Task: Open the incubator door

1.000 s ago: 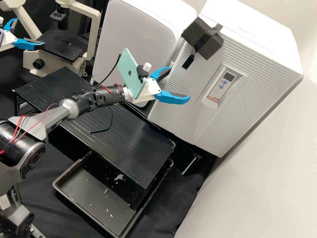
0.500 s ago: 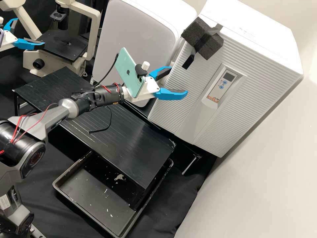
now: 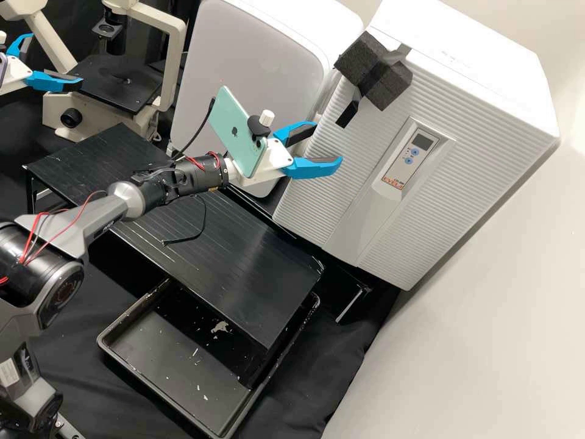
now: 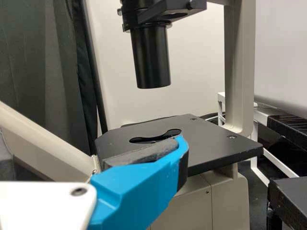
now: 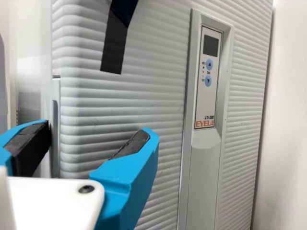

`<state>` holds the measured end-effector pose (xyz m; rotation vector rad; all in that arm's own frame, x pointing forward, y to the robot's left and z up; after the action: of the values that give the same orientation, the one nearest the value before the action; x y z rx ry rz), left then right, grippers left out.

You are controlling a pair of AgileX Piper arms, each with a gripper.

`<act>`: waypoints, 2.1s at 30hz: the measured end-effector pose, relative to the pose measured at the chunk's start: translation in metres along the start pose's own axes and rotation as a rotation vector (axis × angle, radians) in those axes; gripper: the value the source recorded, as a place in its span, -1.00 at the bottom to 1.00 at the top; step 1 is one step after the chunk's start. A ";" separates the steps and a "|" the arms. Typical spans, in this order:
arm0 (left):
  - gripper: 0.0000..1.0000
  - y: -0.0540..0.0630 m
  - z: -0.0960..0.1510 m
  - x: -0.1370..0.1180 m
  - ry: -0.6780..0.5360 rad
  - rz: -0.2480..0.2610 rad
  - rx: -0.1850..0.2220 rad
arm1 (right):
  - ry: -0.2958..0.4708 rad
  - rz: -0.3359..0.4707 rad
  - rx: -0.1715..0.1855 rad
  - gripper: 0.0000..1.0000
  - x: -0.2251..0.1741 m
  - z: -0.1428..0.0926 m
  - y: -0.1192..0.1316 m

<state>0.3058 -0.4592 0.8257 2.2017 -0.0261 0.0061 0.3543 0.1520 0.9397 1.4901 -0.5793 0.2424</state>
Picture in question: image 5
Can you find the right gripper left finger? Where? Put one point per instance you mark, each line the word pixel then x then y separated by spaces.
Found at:
pixel 16 140

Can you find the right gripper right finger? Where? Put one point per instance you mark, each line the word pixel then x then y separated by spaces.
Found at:
pixel 129 182

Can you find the incubator door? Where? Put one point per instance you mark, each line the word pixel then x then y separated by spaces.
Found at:
pixel 144 95

